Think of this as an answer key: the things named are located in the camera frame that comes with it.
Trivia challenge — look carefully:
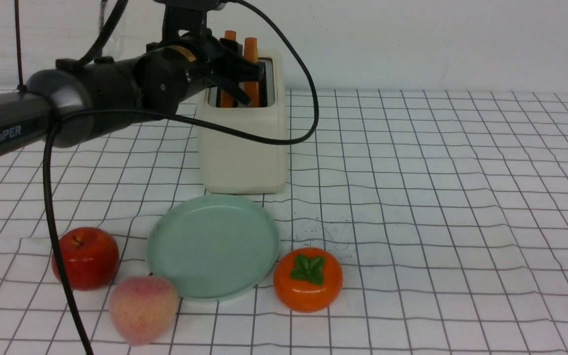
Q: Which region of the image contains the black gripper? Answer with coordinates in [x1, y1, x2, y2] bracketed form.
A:
[139, 31, 266, 114]

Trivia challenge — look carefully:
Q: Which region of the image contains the toast slice slot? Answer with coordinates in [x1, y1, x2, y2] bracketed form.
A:
[219, 30, 238, 108]
[244, 37, 261, 107]

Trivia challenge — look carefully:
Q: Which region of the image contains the pale green round plate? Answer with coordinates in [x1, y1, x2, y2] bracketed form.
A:
[145, 195, 280, 301]

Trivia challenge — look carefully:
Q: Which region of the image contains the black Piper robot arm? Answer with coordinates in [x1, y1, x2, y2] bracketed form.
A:
[0, 33, 265, 156]

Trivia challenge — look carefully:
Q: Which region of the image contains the cream white toaster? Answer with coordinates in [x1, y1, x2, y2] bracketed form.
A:
[195, 50, 290, 195]

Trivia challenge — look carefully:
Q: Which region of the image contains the orange persimmon with green leaf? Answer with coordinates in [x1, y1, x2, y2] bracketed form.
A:
[273, 247, 344, 313]

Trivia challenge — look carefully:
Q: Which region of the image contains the red apple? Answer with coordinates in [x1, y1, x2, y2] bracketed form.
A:
[59, 227, 120, 291]

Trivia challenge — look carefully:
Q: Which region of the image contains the pink peach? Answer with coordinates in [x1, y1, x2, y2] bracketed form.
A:
[108, 276, 179, 347]

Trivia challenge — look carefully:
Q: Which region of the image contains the white grid pattern tablecloth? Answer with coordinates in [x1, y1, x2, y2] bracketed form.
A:
[0, 90, 568, 355]

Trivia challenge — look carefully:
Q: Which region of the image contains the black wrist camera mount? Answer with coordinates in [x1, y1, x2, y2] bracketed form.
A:
[156, 0, 224, 44]

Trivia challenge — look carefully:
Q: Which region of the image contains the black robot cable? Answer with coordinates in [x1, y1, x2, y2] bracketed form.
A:
[42, 0, 320, 355]

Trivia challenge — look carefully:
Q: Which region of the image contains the thin black background cable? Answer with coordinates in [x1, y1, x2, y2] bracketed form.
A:
[14, 0, 27, 92]

